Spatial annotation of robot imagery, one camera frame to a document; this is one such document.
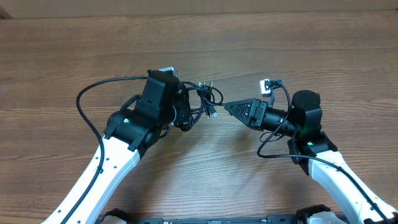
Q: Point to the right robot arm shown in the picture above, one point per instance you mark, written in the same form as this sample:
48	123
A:
314	152

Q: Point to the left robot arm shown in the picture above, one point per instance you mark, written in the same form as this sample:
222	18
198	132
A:
135	127

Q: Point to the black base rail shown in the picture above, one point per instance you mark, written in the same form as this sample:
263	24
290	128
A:
118	216

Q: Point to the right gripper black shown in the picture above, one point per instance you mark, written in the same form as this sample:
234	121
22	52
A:
259	114

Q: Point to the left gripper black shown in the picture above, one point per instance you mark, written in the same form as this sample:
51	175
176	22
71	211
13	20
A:
182	111

